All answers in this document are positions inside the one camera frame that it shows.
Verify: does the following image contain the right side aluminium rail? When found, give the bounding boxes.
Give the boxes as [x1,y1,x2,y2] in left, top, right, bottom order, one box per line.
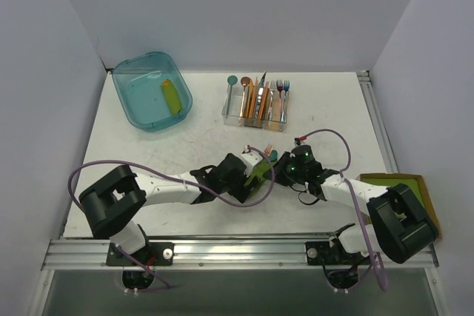
[357,70,398,173]

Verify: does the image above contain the teal spoon in organizer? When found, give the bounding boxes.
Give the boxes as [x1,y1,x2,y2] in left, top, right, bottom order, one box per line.
[225,75,238,115]

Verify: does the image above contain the purple cable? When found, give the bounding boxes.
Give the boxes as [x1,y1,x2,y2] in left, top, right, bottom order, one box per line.
[68,144,277,289]
[294,129,389,292]

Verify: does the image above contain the black knife in organizer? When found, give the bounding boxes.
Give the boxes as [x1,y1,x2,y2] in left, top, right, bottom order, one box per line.
[257,72,268,111]

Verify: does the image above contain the copper fork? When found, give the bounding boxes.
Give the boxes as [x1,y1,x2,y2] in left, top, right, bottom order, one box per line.
[263,144,273,158]

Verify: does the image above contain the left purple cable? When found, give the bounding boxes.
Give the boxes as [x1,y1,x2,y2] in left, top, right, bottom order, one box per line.
[68,144,277,289]

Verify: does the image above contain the teal spoon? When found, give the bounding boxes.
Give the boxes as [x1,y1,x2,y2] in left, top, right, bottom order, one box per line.
[269,149,278,162]
[225,75,238,115]

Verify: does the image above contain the teal plastic bin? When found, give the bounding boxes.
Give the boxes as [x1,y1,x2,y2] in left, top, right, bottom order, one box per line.
[112,52,193,132]

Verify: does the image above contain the green napkin stack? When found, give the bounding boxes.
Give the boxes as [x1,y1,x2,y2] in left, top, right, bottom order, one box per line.
[360,175,427,222]

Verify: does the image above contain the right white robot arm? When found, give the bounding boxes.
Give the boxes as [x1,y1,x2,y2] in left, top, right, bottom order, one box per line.
[274,145,439,264]

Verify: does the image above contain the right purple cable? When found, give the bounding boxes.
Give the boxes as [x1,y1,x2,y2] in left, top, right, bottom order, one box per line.
[294,129,389,292]

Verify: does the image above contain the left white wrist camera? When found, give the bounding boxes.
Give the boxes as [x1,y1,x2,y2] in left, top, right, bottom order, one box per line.
[239,148,263,175]

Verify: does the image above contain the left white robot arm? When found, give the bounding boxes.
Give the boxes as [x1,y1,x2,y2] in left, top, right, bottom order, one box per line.
[79,152,262,265]

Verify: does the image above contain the copper spoon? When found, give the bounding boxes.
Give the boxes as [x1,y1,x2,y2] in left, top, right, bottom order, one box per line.
[240,76,252,118]

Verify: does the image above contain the aluminium frame rail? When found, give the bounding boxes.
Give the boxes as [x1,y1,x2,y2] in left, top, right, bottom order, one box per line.
[40,233,440,272]

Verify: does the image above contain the clear cutlery organizer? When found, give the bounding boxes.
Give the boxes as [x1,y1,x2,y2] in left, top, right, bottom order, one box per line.
[221,81,290,132]

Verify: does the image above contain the cardboard napkin tray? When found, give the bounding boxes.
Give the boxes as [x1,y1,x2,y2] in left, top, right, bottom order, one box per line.
[358,173,442,239]

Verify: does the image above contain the blue iridescent fork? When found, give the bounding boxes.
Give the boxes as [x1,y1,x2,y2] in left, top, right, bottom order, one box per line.
[281,81,290,123]

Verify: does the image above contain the green paper napkin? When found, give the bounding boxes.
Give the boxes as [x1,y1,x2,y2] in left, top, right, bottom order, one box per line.
[244,161,276,198]

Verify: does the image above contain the rolled green napkin bundle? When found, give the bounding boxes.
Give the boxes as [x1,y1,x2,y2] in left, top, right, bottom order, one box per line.
[161,79,182,115]

